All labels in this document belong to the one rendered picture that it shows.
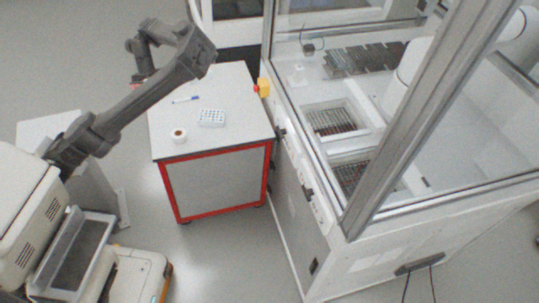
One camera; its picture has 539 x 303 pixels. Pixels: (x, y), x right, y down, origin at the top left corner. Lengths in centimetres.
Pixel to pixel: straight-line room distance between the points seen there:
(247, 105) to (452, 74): 124
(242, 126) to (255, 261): 86
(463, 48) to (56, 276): 104
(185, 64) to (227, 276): 148
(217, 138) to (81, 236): 76
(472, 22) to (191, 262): 183
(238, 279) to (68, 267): 117
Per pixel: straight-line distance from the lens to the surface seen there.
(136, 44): 118
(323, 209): 118
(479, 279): 249
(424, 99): 67
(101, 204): 209
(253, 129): 159
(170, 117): 168
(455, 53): 62
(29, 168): 86
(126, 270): 183
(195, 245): 211
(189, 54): 77
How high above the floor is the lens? 193
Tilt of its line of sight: 51 degrees down
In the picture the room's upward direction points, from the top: 6 degrees clockwise
